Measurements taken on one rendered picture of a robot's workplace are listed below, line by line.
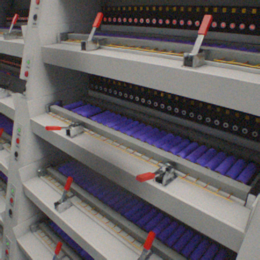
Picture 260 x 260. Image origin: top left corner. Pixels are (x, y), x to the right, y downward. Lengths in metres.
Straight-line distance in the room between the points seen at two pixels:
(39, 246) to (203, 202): 0.60
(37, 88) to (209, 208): 0.55
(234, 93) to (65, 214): 0.50
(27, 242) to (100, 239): 0.36
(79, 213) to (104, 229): 0.09
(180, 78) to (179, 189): 0.18
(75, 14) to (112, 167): 0.47
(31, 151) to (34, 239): 0.29
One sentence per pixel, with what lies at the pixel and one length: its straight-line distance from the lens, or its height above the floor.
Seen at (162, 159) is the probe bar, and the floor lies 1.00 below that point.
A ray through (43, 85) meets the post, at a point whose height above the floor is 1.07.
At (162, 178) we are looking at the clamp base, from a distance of 0.44.
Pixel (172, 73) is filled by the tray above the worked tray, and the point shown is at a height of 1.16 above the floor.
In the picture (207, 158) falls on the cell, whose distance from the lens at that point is 0.51.
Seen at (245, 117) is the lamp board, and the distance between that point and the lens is 0.53.
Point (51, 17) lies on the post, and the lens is 0.76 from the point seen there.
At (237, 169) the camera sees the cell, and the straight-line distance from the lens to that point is 0.49.
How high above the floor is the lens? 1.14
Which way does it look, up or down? 11 degrees down
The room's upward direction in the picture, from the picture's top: 12 degrees clockwise
